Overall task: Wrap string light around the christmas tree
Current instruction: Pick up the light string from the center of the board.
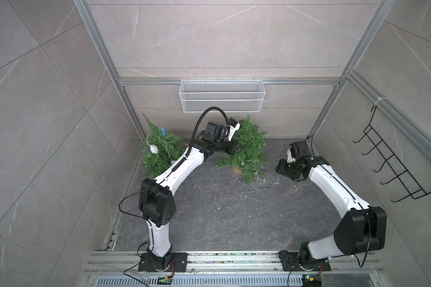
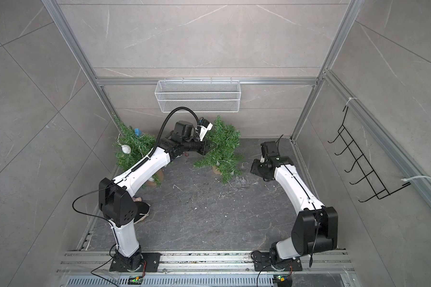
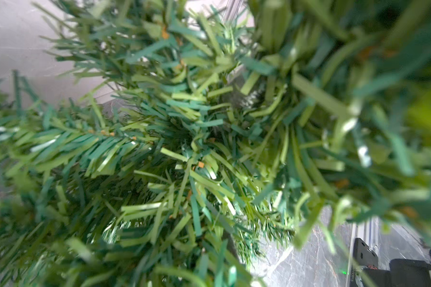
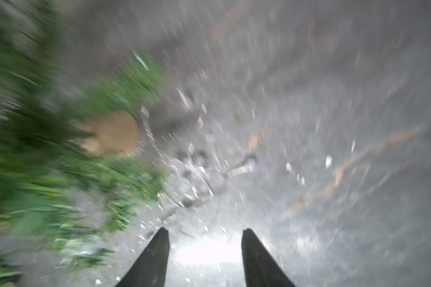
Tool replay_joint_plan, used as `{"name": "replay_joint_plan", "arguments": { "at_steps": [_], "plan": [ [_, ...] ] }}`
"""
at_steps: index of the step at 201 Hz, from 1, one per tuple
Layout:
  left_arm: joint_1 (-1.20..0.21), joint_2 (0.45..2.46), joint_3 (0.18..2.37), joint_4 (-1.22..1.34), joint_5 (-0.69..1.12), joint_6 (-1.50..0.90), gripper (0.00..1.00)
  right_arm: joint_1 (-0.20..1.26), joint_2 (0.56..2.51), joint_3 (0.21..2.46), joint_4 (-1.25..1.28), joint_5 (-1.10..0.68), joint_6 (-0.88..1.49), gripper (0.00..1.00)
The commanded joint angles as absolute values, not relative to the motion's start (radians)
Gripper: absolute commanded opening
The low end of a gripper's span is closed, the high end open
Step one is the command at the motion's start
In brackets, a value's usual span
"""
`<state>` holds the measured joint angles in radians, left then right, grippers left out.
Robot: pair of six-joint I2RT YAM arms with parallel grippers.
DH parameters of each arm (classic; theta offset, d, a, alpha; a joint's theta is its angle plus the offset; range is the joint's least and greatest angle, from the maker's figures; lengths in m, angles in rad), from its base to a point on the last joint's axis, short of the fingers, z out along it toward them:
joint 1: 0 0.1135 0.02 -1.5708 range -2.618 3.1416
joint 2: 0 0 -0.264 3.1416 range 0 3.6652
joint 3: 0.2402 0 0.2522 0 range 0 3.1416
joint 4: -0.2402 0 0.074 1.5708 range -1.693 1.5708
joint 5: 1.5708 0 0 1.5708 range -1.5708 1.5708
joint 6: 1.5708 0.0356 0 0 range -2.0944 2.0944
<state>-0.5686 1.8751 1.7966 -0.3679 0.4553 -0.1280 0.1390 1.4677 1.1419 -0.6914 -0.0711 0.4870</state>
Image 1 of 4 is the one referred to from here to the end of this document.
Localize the small green christmas tree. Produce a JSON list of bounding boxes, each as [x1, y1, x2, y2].
[[141, 114, 186, 178], [215, 116, 267, 168]]

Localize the clear bulb string light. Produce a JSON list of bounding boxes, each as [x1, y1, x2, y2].
[[232, 152, 279, 199]]

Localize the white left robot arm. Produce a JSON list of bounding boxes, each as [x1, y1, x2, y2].
[[139, 118, 241, 271]]

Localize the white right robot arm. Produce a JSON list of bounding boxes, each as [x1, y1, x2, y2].
[[275, 141, 387, 270]]

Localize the white cloud light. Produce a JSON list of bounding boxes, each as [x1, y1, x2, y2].
[[149, 145, 159, 154]]

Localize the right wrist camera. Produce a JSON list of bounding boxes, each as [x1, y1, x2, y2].
[[286, 143, 299, 163]]

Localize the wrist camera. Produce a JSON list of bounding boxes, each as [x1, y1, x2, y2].
[[226, 117, 241, 142], [286, 143, 299, 163]]

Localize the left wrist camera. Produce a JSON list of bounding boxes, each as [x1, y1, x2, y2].
[[226, 117, 241, 142]]

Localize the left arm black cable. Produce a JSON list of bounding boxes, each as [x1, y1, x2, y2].
[[118, 106, 231, 287]]

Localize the white wire mesh basket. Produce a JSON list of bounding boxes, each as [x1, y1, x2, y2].
[[179, 80, 266, 113]]

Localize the black wire hook rack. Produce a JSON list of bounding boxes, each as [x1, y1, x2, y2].
[[353, 105, 431, 203]]

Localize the metal base rail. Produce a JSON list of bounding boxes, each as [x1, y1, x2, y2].
[[82, 251, 384, 275]]

